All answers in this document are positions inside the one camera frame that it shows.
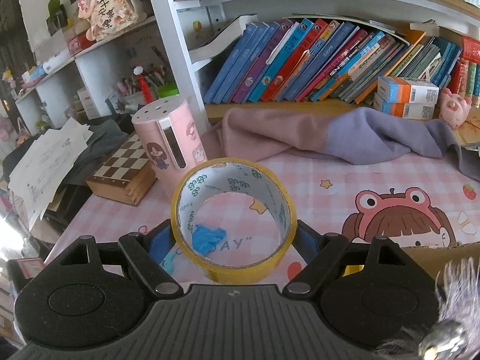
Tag pink figure plaque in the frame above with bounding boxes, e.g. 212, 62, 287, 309
77, 0, 138, 41

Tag pink pig plush toy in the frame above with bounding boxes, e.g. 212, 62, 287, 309
439, 88, 472, 130

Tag yellow cardboard box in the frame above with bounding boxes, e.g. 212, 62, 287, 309
345, 239, 479, 281

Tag pink purple cloth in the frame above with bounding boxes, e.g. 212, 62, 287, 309
201, 107, 479, 180

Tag yellow tape roll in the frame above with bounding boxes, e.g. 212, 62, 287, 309
171, 158, 298, 284

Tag blue plastic bag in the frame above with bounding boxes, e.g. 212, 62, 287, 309
192, 224, 226, 257

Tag pink cartoon table mat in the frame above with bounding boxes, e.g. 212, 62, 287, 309
50, 154, 479, 270

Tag white bookshelf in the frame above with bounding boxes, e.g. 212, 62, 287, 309
19, 0, 479, 132

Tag wooden chess board box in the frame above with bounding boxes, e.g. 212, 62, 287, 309
86, 133, 156, 206

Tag orange white carton box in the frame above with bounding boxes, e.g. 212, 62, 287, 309
373, 76, 439, 120

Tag white paper sheets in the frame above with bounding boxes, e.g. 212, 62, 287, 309
8, 119, 93, 229

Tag pink humidifier with stickers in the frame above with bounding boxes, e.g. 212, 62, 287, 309
132, 95, 208, 197

